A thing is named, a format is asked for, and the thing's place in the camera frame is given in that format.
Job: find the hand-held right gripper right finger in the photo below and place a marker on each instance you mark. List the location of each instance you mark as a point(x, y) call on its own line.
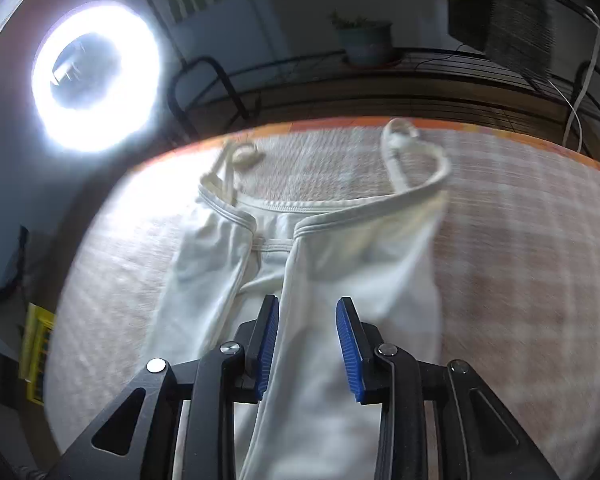
point(347, 350)

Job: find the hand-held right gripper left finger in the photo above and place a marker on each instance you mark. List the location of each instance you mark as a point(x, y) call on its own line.
point(267, 345)

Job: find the white sleeveless top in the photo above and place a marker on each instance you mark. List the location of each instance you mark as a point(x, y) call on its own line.
point(325, 280)

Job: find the checked orange-edged mat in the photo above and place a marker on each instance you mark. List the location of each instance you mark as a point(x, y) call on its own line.
point(505, 285)

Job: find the yellow crate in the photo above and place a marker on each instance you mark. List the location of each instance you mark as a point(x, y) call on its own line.
point(36, 355)

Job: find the potted plant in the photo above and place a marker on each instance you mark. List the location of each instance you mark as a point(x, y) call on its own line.
point(365, 40)

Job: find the dark slatted panel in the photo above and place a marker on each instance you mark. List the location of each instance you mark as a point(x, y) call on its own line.
point(510, 15)

